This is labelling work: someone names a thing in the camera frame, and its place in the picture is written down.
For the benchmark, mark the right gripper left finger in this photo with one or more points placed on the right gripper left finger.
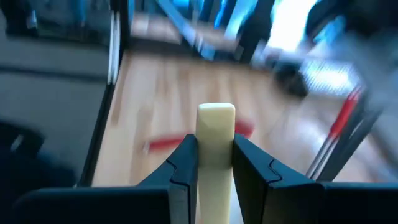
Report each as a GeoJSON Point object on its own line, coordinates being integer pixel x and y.
{"type": "Point", "coordinates": [93, 207]}

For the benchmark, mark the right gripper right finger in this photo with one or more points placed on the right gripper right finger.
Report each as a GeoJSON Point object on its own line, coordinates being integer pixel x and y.
{"type": "Point", "coordinates": [311, 205]}

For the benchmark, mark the black chair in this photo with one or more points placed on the black chair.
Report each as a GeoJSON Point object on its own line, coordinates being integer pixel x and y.
{"type": "Point", "coordinates": [31, 174]}

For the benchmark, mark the red slotted spoon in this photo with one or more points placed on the red slotted spoon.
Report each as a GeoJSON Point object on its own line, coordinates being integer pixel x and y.
{"type": "Point", "coordinates": [168, 143]}

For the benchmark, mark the black aluminium frame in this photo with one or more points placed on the black aluminium frame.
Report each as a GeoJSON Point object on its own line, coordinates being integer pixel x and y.
{"type": "Point", "coordinates": [93, 155]}

